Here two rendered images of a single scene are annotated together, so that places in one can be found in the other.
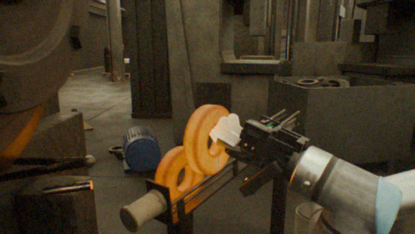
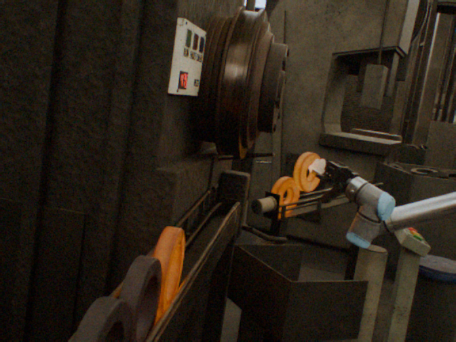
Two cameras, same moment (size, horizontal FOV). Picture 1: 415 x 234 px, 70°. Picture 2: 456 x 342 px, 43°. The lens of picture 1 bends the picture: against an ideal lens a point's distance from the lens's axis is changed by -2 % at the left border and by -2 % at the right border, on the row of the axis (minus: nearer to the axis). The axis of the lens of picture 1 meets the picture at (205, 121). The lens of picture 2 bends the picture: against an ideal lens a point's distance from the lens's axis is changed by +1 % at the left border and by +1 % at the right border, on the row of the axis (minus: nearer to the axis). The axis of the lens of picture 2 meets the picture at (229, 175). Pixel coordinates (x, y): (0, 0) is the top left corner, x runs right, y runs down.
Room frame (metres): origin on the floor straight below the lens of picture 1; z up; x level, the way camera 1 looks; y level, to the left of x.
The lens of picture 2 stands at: (-1.63, 0.07, 1.08)
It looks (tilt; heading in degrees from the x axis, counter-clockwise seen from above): 8 degrees down; 6
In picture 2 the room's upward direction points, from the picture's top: 9 degrees clockwise
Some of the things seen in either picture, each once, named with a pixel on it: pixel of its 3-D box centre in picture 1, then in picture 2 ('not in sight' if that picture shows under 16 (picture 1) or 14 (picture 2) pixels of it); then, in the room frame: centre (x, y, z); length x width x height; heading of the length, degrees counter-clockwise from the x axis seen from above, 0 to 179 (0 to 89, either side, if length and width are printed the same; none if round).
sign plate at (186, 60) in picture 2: not in sight; (188, 60); (-0.11, 0.37, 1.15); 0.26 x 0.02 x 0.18; 178
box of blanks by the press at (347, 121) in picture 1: (329, 119); (447, 223); (2.62, -1.13, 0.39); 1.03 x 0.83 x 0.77; 103
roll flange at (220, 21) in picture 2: not in sight; (218, 81); (0.23, 0.33, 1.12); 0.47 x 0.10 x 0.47; 178
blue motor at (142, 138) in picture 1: (139, 146); not in sight; (2.49, 0.58, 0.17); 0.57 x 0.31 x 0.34; 18
